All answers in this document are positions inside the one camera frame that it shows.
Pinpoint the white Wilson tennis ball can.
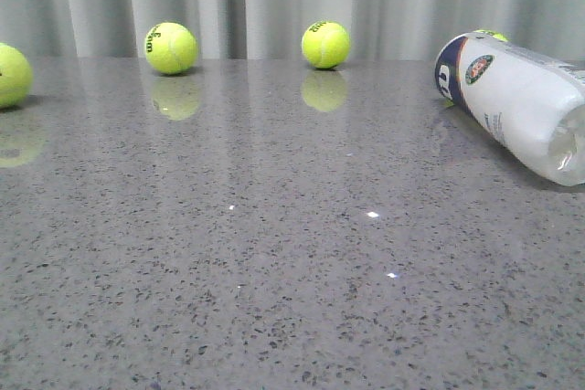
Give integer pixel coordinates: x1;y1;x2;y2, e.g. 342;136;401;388
434;32;584;186

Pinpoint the centre tennis ball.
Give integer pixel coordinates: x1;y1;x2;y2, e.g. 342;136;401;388
301;21;351;69

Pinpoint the far left tennis ball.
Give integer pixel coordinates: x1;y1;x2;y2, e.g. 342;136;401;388
0;43;33;109

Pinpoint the right Roland Garros tennis ball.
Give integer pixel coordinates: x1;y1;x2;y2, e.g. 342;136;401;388
475;29;509;42

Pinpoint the grey pleated curtain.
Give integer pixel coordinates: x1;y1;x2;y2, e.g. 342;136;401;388
1;0;584;60

